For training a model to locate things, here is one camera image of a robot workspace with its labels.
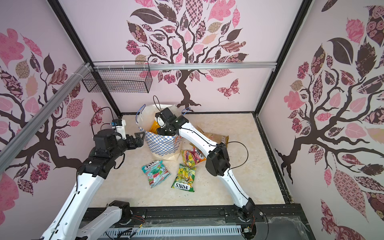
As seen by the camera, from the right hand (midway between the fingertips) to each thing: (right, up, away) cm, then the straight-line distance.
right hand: (159, 131), depth 87 cm
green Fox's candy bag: (+16, -27, -6) cm, 32 cm away
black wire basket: (-42, +42, +35) cm, 69 cm away
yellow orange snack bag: (-5, +2, +5) cm, 8 cm away
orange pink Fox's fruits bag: (+19, -16, +4) cm, 25 cm away
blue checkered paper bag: (+5, -8, -6) cm, 12 cm away
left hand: (-8, -2, -14) cm, 16 cm away
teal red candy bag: (-1, -24, -1) cm, 24 cm away
